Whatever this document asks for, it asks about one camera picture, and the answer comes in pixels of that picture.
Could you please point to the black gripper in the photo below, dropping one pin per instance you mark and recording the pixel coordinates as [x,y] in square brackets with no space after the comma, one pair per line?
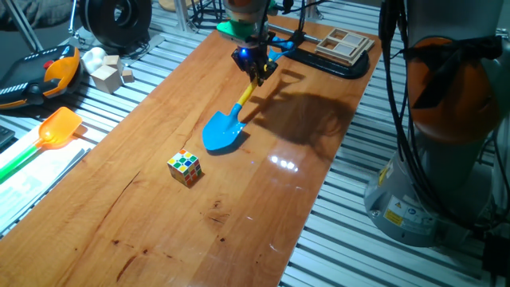
[251,57]

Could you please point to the blue yellow toy shovel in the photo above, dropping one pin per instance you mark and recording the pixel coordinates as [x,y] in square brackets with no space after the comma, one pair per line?
[223,131]

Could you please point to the colourful puzzle cube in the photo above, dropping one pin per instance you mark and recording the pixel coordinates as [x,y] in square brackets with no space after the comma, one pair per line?
[184,169]

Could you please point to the orange green toy shovel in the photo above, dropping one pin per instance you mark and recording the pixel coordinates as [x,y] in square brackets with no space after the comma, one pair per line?
[57,127]

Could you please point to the white plastic object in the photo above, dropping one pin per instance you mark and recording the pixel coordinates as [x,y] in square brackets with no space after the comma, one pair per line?
[92,59]

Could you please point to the green wrist flange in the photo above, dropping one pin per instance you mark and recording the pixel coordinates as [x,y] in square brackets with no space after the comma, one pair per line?
[235,30]

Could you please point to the black C-clamp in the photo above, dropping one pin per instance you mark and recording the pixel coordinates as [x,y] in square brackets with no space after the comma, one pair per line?
[334,68]

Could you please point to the small wooden cube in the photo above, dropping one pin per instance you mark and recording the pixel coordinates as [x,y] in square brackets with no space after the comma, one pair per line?
[128,76]

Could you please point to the medium wooden block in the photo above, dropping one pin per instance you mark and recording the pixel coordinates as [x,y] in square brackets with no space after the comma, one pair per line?
[112,61]

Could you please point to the large wooden cube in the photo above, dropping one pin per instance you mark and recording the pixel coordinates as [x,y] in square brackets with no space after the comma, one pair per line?
[105,79]

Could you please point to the black filament spool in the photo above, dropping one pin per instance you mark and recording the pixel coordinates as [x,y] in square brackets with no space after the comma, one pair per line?
[99,20]

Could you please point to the wooden board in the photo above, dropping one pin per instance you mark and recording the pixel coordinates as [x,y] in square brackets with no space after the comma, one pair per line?
[159,223]

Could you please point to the thin metal rod stand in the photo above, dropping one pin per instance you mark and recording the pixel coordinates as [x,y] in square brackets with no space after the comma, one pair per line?
[72,20]

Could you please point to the black orange teach pendant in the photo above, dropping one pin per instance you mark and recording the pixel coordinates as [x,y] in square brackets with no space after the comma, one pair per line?
[36,75]

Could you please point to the grey slanted metal bar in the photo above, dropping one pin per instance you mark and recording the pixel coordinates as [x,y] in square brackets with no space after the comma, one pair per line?
[24,24]

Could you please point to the white paper sheets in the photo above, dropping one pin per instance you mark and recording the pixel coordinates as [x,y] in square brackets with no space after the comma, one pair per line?
[36,175]

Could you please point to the black keyboard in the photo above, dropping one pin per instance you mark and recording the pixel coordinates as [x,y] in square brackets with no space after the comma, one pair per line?
[5,136]

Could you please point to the aluminium post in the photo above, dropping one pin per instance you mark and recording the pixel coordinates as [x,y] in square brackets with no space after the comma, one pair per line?
[312,10]

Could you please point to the wooden window frame piece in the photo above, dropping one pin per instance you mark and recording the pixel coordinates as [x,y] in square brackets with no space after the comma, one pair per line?
[344,45]

